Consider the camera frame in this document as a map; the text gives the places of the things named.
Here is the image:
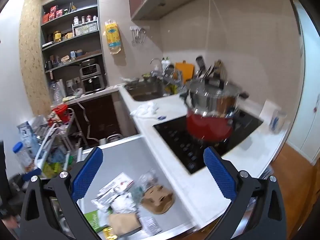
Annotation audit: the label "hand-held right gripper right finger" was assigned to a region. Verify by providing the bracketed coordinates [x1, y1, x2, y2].
[203, 146, 288, 240]

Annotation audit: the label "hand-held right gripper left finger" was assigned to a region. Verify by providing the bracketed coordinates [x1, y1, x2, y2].
[19, 146, 104, 240]

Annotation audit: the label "plastic jar blue lid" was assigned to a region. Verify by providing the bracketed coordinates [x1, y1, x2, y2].
[12, 141, 33, 173]

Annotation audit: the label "silver foil packets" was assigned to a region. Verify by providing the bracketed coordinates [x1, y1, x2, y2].
[91, 192, 118, 210]

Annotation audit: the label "white red medicine box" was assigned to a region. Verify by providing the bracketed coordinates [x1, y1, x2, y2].
[99, 172, 135, 193]

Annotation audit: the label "blue white bag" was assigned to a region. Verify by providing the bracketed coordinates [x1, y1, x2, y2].
[16, 121, 38, 153]

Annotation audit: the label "green packet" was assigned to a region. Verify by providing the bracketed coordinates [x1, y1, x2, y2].
[84, 211, 108, 233]

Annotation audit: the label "red toaster appliance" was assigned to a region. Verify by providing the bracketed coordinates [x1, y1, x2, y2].
[186, 107, 235, 143]

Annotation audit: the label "white trolley rack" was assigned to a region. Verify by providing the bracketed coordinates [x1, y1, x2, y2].
[32, 107, 83, 178]

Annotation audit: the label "black cooktop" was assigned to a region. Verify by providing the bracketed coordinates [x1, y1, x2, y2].
[153, 107, 264, 175]

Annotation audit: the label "plain brown paper bag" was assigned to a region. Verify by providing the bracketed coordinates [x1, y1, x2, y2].
[108, 212, 142, 235]

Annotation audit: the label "clear plastic bag green mark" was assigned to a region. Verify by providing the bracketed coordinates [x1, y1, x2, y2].
[136, 169, 161, 193]

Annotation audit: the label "dark base cabinet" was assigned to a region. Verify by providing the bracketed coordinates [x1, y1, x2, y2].
[67, 91, 140, 143]

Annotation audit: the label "yellow green wrapper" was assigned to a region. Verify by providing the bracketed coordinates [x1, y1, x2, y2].
[103, 226, 121, 240]

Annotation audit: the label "printed brown paper bag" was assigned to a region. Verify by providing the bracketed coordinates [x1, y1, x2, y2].
[141, 184, 176, 215]

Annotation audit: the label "red snack packet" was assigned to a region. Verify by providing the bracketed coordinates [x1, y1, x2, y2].
[52, 104, 71, 123]

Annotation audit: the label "steel pot with lid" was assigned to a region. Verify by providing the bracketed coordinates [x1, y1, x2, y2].
[184, 78, 250, 118]

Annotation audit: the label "white printed leaflet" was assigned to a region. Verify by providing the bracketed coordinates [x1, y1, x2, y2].
[139, 216, 163, 236]

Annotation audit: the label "clear water bottle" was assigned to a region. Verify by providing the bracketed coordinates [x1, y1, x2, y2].
[49, 79, 66, 105]

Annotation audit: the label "white cloth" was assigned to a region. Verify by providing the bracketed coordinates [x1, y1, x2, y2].
[129, 101, 160, 117]

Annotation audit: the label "silver black kitchen appliance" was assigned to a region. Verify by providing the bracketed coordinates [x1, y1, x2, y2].
[79, 58, 107, 93]

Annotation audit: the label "steel sink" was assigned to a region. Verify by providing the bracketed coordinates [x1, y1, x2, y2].
[124, 79, 166, 102]

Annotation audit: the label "orange cutting board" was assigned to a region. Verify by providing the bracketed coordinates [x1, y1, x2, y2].
[175, 61, 195, 81]

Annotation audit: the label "black slotted spatula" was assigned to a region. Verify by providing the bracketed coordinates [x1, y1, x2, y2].
[196, 56, 206, 73]

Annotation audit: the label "white door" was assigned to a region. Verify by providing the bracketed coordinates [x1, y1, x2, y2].
[287, 0, 320, 166]

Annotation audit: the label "yellow hanging bag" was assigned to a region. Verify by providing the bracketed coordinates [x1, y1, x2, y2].
[104, 19, 122, 56]

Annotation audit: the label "white cable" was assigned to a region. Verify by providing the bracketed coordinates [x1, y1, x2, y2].
[76, 101, 101, 143]

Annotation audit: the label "white wire basket rack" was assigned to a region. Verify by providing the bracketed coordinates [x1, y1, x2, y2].
[72, 21, 98, 36]

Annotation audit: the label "hook rail with metal spoons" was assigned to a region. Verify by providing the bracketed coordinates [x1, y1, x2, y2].
[130, 26, 151, 46]

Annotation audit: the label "grey wall shelf unit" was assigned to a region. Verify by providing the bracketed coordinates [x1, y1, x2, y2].
[40, 0, 108, 96]

